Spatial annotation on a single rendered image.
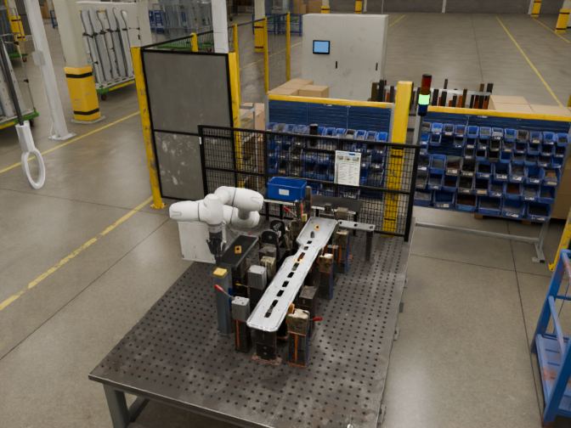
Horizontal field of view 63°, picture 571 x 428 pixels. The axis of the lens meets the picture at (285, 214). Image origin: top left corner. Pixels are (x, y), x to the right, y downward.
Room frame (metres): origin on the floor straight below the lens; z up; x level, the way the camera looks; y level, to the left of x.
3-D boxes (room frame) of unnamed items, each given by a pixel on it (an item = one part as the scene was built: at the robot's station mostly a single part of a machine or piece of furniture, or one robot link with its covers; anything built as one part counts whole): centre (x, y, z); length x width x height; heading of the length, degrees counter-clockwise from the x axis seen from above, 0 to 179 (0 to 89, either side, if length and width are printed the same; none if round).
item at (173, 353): (2.92, -0.04, 0.68); 2.56 x 1.61 x 0.04; 161
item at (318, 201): (3.59, -0.19, 1.02); 0.90 x 0.22 x 0.03; 71
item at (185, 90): (5.37, 1.09, 1.00); 1.34 x 0.14 x 2.00; 71
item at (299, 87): (7.90, -0.30, 0.52); 1.20 x 0.80 x 1.05; 158
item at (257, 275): (2.41, 0.18, 0.90); 0.13 x 0.10 x 0.41; 71
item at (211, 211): (2.31, 0.41, 1.58); 0.13 x 0.11 x 0.16; 92
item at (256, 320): (2.65, -0.09, 1.00); 1.38 x 0.22 x 0.02; 161
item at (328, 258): (2.67, -0.27, 0.87); 0.12 x 0.09 x 0.35; 71
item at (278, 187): (3.65, -0.02, 1.10); 0.30 x 0.17 x 0.13; 70
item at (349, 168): (3.60, -0.51, 1.30); 0.23 x 0.02 x 0.31; 71
